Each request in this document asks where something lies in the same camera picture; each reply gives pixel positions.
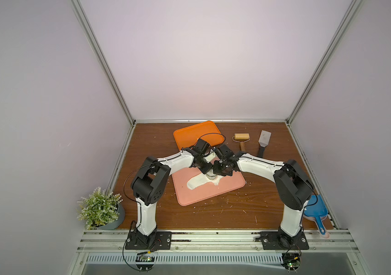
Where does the white dough lump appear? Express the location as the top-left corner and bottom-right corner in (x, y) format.
(187, 174), (223, 190)

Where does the pink silicone mat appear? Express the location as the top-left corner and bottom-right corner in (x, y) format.
(172, 168), (245, 206)

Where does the wooden rolling pin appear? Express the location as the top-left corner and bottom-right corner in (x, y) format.
(232, 133), (250, 151)

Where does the black handled metal spatula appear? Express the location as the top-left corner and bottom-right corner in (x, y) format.
(257, 130), (272, 158)

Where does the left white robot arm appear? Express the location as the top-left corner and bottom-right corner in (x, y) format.
(131, 139), (212, 246)

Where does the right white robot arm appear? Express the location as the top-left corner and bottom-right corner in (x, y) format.
(213, 145), (314, 247)

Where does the orange plastic tray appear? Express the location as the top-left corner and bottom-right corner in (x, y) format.
(173, 121), (225, 150)

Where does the blue dustpan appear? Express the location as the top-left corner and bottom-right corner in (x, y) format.
(303, 195), (330, 239)

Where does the small green potted plant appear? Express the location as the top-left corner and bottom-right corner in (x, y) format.
(77, 187), (125, 230)

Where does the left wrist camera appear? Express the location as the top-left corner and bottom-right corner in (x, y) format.
(204, 152), (217, 163)

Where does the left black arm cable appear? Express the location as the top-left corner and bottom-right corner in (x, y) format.
(197, 132), (227, 147)

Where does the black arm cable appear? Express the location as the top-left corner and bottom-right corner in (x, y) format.
(305, 187), (319, 208)
(197, 132), (227, 147)

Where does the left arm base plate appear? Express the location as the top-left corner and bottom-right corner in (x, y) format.
(124, 230), (172, 251)

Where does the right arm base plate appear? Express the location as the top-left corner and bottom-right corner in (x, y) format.
(255, 230), (310, 250)

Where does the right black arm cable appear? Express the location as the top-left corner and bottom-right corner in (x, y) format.
(305, 187), (319, 208)

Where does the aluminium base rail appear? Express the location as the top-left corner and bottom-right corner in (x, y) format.
(76, 230), (359, 265)

